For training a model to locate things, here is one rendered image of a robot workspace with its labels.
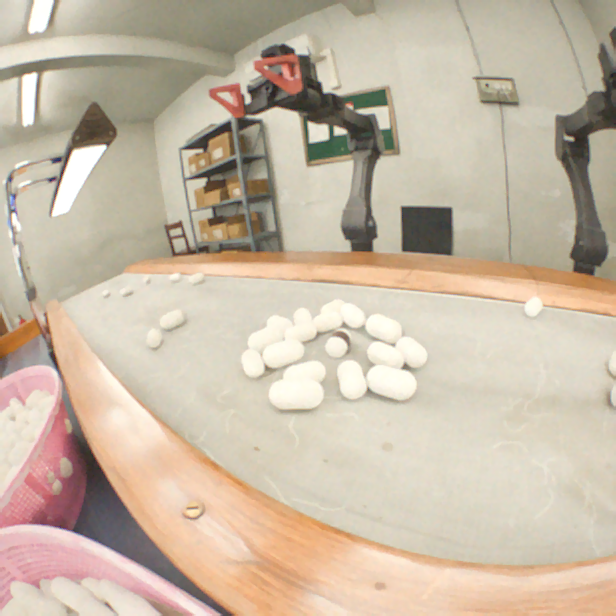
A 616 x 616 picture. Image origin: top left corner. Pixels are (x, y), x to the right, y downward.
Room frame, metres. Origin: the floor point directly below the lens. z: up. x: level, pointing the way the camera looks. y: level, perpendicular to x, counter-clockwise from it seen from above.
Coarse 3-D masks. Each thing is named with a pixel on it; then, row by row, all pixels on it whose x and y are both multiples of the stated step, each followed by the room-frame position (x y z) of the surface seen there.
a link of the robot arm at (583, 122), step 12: (588, 96) 0.25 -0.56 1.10; (588, 108) 0.26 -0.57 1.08; (564, 120) 0.39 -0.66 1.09; (576, 120) 0.33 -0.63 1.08; (588, 120) 0.27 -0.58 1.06; (600, 120) 0.23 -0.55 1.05; (612, 120) 0.20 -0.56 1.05; (564, 132) 0.40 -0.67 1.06; (576, 132) 0.35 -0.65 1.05; (588, 132) 0.31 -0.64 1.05; (564, 144) 0.40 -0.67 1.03; (588, 144) 0.36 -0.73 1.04; (564, 156) 0.41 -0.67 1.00; (588, 156) 0.36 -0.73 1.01
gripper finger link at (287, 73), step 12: (264, 60) 0.34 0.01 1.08; (276, 60) 0.36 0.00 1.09; (288, 60) 0.37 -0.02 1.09; (264, 72) 0.34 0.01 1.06; (276, 72) 0.40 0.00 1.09; (288, 72) 0.37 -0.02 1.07; (300, 72) 0.38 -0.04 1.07; (276, 84) 0.36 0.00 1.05; (288, 84) 0.36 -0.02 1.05; (300, 84) 0.37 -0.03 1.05
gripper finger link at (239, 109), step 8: (216, 88) 0.40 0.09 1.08; (224, 88) 0.42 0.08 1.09; (232, 88) 0.43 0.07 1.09; (240, 88) 0.45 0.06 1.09; (216, 96) 0.40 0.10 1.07; (232, 96) 0.44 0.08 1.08; (240, 96) 0.45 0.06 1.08; (264, 96) 0.42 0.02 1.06; (272, 96) 0.43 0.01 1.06; (224, 104) 0.41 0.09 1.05; (232, 104) 0.43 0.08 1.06; (240, 104) 0.44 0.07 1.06; (248, 104) 0.44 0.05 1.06; (256, 104) 0.43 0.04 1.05; (264, 104) 0.42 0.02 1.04; (272, 104) 0.44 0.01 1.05; (232, 112) 0.44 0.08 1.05; (240, 112) 0.44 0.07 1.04; (248, 112) 0.45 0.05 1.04; (256, 112) 0.45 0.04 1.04
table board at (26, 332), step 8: (32, 320) 0.52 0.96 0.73; (16, 328) 0.46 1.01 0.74; (24, 328) 0.48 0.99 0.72; (32, 328) 0.51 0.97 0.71; (8, 336) 0.42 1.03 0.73; (16, 336) 0.45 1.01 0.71; (24, 336) 0.47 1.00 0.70; (32, 336) 0.50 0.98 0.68; (0, 344) 0.38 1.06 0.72; (8, 344) 0.41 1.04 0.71; (16, 344) 0.43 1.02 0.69; (0, 352) 0.37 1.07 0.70; (8, 352) 0.40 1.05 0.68
